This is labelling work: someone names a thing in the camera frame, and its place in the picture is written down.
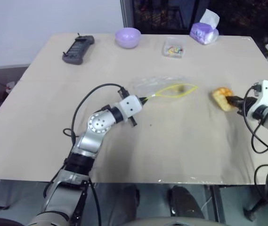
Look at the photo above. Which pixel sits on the red and white item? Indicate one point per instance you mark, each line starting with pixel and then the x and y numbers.
pixel 10 86

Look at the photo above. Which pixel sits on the purple tissue pack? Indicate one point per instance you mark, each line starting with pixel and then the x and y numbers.
pixel 204 31

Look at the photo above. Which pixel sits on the orange snack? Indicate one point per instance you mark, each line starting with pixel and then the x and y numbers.
pixel 220 99

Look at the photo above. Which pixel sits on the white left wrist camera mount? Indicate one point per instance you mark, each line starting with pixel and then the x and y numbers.
pixel 131 106

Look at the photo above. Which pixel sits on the dark grey remote controller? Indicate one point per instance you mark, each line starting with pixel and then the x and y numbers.
pixel 78 50

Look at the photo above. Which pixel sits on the grey table leg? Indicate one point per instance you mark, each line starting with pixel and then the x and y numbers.
pixel 215 202

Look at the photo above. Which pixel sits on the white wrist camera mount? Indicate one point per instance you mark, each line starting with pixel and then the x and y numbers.
pixel 131 106
pixel 264 94

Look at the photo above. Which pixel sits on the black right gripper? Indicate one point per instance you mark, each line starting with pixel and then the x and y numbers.
pixel 248 104

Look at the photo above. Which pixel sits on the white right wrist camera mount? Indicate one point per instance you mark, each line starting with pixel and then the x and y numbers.
pixel 264 94

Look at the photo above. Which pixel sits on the small dark yellow snack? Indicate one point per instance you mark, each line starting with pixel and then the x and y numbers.
pixel 180 89

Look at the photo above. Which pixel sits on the grey robot body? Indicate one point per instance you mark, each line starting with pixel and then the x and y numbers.
pixel 171 222

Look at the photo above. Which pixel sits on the clear yellow-zip plastic bag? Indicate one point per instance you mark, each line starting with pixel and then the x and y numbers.
pixel 157 82

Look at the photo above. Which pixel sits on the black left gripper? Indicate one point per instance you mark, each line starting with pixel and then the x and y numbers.
pixel 132 121

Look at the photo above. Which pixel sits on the clear box of colourful items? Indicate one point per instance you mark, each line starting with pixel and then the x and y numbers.
pixel 174 48

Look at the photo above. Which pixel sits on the purple bowl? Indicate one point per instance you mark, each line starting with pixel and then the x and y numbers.
pixel 127 37

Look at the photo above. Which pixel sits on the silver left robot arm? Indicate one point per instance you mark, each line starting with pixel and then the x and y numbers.
pixel 93 139

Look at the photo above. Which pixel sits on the black tripod stand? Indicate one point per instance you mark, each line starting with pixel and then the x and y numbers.
pixel 256 209

